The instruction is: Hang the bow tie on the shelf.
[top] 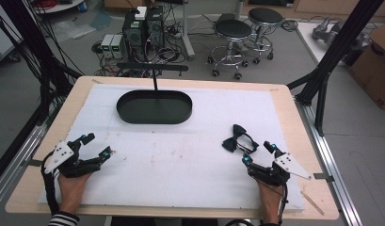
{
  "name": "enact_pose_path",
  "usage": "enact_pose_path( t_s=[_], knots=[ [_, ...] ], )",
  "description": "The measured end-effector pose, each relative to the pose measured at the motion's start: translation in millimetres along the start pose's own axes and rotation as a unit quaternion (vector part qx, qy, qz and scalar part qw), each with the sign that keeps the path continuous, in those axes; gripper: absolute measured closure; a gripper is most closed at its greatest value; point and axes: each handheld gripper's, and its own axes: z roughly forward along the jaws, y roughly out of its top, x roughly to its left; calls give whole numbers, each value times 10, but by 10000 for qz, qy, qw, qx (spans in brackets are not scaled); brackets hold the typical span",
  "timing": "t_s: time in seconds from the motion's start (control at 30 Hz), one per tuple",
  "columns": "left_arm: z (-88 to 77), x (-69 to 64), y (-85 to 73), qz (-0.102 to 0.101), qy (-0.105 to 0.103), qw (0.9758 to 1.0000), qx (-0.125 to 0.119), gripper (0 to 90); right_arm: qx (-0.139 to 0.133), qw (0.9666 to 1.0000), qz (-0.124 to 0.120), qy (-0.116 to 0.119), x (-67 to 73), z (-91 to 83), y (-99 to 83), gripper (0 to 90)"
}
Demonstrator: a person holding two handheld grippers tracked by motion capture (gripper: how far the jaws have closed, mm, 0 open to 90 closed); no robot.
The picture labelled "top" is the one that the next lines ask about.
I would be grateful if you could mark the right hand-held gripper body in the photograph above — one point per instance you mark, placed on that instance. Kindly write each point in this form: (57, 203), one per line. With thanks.
(279, 171)

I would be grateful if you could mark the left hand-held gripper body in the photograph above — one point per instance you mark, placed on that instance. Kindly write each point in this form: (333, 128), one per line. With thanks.
(64, 157)

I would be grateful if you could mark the black bow tie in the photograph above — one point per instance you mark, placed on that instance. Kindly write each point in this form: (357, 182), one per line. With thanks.
(230, 144)
(239, 130)

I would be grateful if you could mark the black oval tray with stand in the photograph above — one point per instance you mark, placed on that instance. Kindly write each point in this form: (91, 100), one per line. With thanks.
(154, 106)

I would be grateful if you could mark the person's right hand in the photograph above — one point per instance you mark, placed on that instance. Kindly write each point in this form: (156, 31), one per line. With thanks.
(270, 197)

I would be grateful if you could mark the person's left hand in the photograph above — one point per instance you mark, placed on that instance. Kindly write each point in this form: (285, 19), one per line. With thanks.
(72, 191)

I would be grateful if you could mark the grey tape piece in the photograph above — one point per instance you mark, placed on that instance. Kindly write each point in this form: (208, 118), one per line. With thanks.
(323, 177)
(35, 163)

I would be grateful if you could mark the wooden stick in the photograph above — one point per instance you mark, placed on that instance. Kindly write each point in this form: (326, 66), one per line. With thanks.
(312, 203)

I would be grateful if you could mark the white foam mat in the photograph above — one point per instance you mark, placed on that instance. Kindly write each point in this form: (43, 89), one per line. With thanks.
(180, 150)

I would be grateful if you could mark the white power supply unit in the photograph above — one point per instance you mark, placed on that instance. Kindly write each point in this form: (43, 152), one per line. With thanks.
(107, 45)
(117, 46)

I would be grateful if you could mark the black computer tower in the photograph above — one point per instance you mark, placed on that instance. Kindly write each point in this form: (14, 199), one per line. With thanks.
(134, 29)
(155, 28)

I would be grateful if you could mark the black round stool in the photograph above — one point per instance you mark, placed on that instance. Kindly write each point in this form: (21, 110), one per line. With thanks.
(264, 16)
(232, 29)

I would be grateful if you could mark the brown cardboard box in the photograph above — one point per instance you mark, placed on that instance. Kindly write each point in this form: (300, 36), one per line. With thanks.
(373, 66)

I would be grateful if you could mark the white box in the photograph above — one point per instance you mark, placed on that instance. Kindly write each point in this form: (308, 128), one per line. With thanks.
(140, 12)

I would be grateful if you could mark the aluminium rail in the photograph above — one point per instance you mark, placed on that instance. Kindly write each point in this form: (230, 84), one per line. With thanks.
(14, 163)
(328, 163)

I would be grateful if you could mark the black metal frame stand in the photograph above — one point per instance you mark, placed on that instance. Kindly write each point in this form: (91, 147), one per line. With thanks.
(331, 59)
(39, 56)

